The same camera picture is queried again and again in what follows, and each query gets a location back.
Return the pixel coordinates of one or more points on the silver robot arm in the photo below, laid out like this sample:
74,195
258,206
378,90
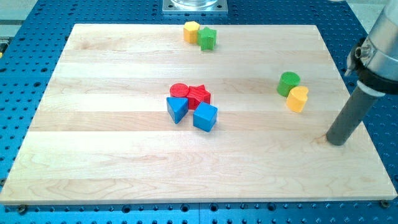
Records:
374,58

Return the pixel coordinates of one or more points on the red star block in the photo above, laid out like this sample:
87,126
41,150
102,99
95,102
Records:
196,95

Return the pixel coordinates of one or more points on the green star block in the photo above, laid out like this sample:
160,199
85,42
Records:
207,38

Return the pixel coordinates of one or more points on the yellow heart block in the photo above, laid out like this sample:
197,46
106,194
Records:
297,98

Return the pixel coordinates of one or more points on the blue cube block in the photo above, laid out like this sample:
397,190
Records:
205,116

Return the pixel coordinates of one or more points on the blue triangle block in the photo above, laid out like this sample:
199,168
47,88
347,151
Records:
177,108

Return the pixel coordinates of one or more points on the red cylinder block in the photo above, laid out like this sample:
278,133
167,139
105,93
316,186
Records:
179,90

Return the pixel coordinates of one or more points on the light wooden board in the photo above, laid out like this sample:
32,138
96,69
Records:
102,133

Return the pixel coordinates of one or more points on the yellow hexagon block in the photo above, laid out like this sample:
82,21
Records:
190,32

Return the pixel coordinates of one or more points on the green cylinder block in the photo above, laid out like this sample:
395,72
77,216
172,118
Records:
288,80

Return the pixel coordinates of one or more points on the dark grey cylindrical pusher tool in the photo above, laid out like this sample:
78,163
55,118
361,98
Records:
362,99

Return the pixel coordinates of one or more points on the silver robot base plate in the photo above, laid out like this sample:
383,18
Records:
191,6

